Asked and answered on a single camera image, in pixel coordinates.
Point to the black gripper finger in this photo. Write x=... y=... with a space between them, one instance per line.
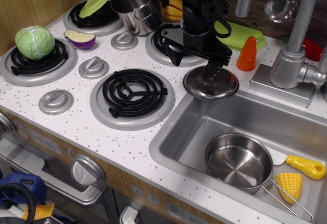
x=211 y=68
x=174 y=54

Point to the orange toy carrot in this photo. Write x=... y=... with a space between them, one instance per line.
x=247 y=57

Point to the silver stove knob back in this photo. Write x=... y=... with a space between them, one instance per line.
x=124 y=41

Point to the yellow tape piece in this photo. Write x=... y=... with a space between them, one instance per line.
x=43 y=211

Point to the silver oven door handle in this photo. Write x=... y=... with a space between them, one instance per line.
x=25 y=161

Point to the silver oven knob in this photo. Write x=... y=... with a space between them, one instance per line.
x=85 y=171

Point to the blue clamp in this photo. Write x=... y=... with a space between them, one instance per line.
x=22 y=188

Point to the back right black burner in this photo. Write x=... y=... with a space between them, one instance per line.
x=156 y=50

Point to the round steel pot lid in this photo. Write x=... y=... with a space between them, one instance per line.
x=221 y=86

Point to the yellow toy corn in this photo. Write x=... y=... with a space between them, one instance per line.
x=291 y=186

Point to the yellow toy bell pepper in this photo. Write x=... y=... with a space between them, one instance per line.
x=173 y=11

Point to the black burner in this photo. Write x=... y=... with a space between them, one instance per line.
x=19 y=70
x=101 y=23
x=132 y=99
x=156 y=50

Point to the steel saucepan with wire handle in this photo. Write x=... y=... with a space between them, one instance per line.
x=244 y=163

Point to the red toy pepper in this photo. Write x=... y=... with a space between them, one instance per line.
x=313 y=51

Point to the grey toy sink basin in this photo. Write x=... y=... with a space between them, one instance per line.
x=181 y=143

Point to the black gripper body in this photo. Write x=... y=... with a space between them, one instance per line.
x=206 y=46

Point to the purple toy eggplant half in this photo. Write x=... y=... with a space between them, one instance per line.
x=80 y=40

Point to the tall steel pot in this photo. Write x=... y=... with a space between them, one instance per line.
x=140 y=17

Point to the silver toy faucet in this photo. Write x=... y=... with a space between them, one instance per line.
x=290 y=78

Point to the silver knob left edge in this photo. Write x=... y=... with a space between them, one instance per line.
x=7 y=127

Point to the silver stove knob front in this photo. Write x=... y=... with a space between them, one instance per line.
x=56 y=102

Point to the back left black burner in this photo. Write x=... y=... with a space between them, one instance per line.
x=101 y=23

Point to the silver stove knob middle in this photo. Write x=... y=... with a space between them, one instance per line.
x=93 y=68

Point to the hanging steel ladle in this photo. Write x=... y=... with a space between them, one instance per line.
x=281 y=11

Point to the green plastic cutting board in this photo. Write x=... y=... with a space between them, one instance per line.
x=239 y=35

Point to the silver cabinet door handle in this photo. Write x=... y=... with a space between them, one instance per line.
x=129 y=216

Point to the silver stove knob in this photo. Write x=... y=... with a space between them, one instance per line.
x=56 y=102
x=93 y=68
x=124 y=41

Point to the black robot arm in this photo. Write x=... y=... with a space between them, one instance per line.
x=201 y=28

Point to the front left black burner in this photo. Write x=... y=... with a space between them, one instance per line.
x=19 y=70

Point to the toy knife yellow handle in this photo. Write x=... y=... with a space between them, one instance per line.
x=313 y=169

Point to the green toy cabbage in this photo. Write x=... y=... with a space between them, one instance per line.
x=35 y=42

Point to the front right black burner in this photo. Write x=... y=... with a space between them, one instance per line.
x=132 y=99

